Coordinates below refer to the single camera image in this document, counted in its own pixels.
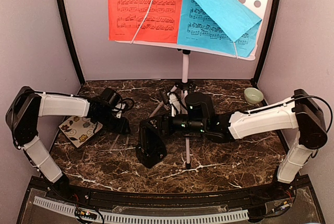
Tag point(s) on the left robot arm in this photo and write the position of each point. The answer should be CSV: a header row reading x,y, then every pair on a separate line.
x,y
30,106

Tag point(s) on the floral square ceramic tile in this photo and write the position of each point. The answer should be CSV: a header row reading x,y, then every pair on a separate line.
x,y
78,130

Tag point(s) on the black right frame post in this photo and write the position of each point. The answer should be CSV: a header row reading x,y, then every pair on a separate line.
x,y
268,36

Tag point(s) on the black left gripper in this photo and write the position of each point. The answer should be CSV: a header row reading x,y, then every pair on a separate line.
x,y
121,127

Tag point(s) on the blue sheet music page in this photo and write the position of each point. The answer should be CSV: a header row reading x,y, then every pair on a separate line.
x,y
226,26

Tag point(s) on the black left frame post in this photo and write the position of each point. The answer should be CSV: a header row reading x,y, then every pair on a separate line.
x,y
69,41

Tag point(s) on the pale green ceramic bowl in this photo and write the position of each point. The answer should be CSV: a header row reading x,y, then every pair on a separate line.
x,y
253,96

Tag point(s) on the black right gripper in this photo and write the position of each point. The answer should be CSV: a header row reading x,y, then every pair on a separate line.
x,y
162,120

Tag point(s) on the black metronome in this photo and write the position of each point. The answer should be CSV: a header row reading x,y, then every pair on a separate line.
x,y
150,149

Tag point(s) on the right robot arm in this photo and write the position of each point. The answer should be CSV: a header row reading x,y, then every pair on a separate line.
x,y
299,112

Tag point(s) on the clear metronome front cover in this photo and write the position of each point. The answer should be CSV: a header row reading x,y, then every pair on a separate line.
x,y
119,144

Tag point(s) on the red sheet music page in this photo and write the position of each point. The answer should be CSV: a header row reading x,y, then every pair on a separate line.
x,y
144,20

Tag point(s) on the black frame post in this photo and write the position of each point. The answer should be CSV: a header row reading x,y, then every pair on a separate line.
x,y
268,36
69,41

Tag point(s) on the white folding tripod stand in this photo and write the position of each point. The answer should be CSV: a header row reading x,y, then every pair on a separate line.
x,y
185,87

